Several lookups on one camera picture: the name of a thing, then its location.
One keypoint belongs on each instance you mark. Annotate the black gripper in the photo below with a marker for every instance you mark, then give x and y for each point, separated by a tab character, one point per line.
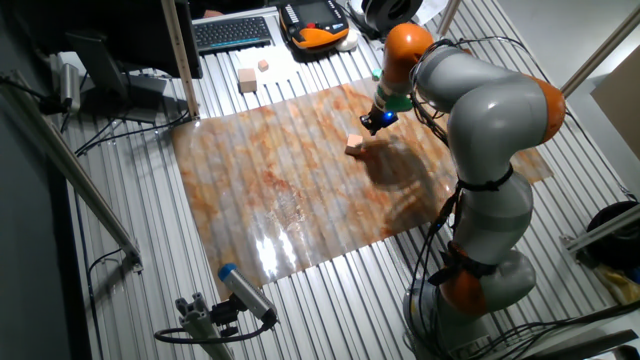
380	120

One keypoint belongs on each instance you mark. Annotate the small wooden block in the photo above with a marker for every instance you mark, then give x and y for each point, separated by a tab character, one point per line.
354	144

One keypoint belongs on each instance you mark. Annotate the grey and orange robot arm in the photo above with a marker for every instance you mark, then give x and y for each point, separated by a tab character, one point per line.
490	110

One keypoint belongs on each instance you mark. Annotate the large wooden block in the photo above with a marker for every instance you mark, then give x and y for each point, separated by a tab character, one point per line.
247	80

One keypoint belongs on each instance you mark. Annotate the operator hand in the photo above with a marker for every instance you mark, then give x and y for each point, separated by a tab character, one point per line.
212	13

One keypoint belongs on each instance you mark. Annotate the white computer mouse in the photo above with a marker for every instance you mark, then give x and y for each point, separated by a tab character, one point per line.
347	41

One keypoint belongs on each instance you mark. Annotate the orange marble pattern mat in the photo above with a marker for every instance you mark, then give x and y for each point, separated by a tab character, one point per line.
300	200

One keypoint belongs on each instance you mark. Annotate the white paper sheet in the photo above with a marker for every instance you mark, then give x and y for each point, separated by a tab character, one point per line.
280	62

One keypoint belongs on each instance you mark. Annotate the black round spool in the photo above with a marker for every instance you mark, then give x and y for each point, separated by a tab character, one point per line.
390	12

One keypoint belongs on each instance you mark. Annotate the orange and black teach pendant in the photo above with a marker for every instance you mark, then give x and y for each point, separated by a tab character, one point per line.
312	22

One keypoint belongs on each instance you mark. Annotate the tiny wooden cube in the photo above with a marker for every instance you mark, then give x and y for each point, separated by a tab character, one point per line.
263	65

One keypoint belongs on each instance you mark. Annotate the black keyboard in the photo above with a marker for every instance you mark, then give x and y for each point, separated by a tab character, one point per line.
232	34

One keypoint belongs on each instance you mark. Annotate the brown cardboard board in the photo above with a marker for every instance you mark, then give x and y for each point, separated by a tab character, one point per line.
620	105

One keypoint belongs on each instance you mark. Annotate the short aluminium bar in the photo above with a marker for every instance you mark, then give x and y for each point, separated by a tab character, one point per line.
600	231

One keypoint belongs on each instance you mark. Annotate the black bag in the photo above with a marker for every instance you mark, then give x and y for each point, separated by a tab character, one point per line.
612	230

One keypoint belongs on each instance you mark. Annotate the black monitor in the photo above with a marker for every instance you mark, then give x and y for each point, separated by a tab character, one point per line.
130	30

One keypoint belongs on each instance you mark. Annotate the black monitor stand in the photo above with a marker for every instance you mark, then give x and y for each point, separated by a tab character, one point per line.
110	80

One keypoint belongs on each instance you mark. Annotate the yellow bag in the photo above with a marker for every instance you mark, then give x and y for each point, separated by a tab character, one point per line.
620	285

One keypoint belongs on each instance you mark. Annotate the long diagonal aluminium bar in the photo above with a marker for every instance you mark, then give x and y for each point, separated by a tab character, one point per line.
75	170

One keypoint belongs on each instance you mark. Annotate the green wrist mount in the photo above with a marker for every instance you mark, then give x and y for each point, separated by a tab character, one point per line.
397	102

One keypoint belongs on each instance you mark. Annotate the slim aluminium post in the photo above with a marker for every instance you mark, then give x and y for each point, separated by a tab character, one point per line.
448	17

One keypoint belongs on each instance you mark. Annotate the silver camera with blue cap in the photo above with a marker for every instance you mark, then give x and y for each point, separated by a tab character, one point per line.
247	292

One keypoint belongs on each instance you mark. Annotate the upright aluminium post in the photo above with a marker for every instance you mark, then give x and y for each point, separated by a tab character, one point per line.
181	60

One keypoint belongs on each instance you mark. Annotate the thin diagonal frame bar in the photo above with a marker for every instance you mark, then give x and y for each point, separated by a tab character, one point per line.
605	47

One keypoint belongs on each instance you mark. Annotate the aluminium profile camera mount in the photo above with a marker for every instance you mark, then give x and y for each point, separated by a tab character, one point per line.
200	325

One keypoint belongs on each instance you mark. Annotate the silver cylindrical camera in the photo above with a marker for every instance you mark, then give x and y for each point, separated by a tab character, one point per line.
70	87

